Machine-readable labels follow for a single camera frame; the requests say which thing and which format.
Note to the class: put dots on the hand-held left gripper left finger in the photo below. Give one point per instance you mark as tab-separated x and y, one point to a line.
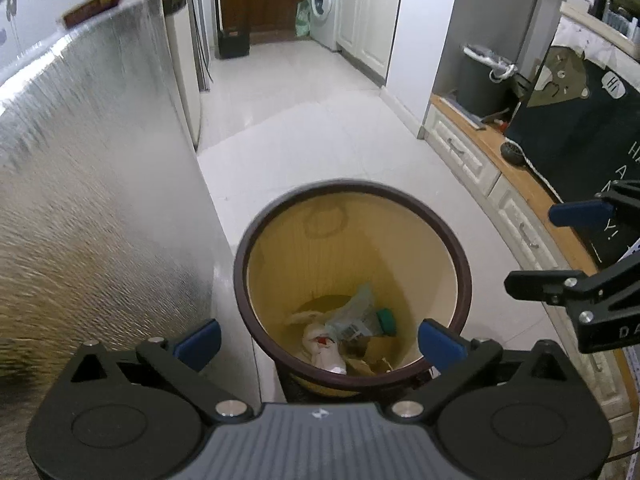
200	344

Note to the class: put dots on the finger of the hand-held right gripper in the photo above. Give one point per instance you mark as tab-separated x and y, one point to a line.
540	285
577	212

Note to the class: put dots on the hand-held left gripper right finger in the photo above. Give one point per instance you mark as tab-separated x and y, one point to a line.
439	344

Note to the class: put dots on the teal round lid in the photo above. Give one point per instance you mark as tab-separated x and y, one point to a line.
386	321

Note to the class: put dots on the brown wrapper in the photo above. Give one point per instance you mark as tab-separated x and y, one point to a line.
370	355

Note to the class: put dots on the clear plastic bag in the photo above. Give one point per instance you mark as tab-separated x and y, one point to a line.
352	315

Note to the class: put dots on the white paper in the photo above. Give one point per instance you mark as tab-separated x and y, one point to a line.
325	350

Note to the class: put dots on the yellow wastebasket with brown rim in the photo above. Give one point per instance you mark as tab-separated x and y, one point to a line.
280	260

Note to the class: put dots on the black bear print cloth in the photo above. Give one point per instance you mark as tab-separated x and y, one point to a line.
575	125

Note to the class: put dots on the small black round object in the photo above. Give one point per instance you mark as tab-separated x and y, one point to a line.
512	153

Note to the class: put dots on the white low cabinet wooden top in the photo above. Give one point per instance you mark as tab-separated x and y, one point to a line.
465	150

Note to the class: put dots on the grey bin with white bag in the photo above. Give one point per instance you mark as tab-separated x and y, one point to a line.
482	85

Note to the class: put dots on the white kitchen cabinets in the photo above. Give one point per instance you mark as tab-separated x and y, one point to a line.
367	15

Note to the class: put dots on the small black bin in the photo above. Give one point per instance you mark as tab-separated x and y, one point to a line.
233	43

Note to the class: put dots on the white washing machine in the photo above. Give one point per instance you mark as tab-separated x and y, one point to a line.
326	5

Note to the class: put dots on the green plastic bag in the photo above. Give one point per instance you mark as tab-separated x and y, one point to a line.
304	20

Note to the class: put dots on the red-brown flat box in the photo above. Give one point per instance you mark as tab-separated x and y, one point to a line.
95	6

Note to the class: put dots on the white wall shelf with bottles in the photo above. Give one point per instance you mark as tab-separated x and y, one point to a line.
605	15

